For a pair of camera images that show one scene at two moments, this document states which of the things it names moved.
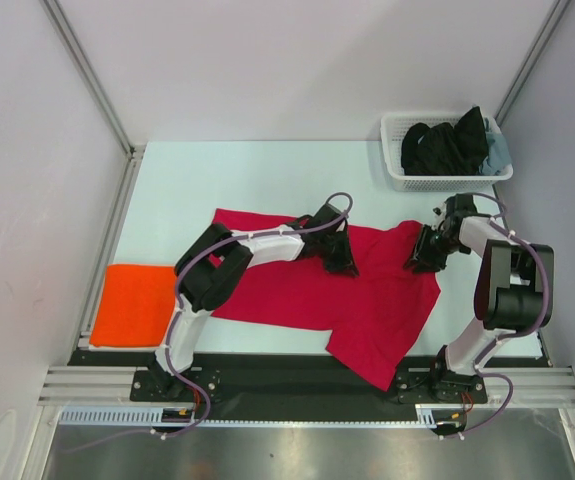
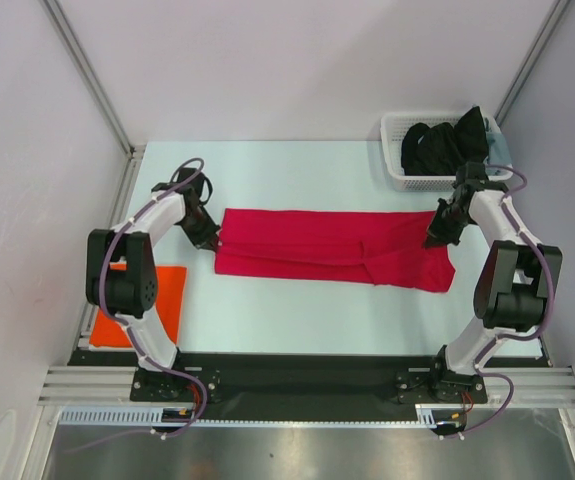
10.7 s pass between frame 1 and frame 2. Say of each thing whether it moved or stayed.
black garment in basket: stayed
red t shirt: moved
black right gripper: moved
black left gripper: moved
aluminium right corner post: stayed
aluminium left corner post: stayed
